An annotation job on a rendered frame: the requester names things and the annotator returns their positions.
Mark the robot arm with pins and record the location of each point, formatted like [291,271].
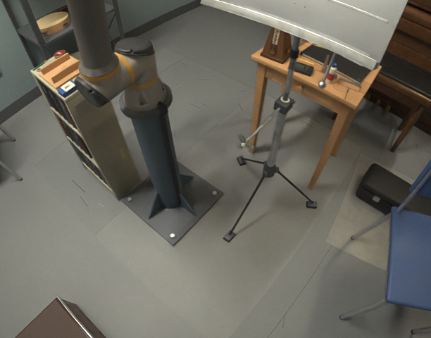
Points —
[131,70]

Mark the grey folding music stand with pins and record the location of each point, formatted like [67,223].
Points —
[277,141]

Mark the silver trumpet mouthpiece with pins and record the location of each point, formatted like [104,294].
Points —
[324,72]

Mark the grey music stand desk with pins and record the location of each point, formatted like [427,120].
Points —
[307,24]

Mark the red emergency stop button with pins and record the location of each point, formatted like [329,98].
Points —
[58,54]

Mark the light wooden side table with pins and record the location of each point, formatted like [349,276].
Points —
[324,102]

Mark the beige bookcase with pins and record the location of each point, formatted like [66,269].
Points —
[85,141]

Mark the black electronic tuner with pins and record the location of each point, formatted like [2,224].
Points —
[304,67]

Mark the wooden metronome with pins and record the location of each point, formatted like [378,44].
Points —
[276,45]

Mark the white valve oil bottle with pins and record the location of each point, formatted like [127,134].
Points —
[332,72]

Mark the black book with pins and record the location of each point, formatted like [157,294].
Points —
[342,65]

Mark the black instrument case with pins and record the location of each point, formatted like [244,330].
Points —
[382,188]

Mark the blue white small box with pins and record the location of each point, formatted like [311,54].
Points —
[67,88]

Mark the wooden block holder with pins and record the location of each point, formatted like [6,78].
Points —
[60,67]

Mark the grey metal shelf unit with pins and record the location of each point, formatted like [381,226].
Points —
[60,31]

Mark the black padded piano bench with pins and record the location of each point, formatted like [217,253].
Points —
[409,91]

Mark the grey metal chair legs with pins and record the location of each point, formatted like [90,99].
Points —
[4,148]

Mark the brown box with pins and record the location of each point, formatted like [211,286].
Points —
[57,320]

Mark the tan tambourine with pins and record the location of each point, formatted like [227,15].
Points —
[53,22]

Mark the dark wooden piano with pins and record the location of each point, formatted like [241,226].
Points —
[416,45]

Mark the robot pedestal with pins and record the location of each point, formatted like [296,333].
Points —
[159,165]

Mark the blue metal frame chair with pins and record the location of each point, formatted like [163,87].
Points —
[412,253]

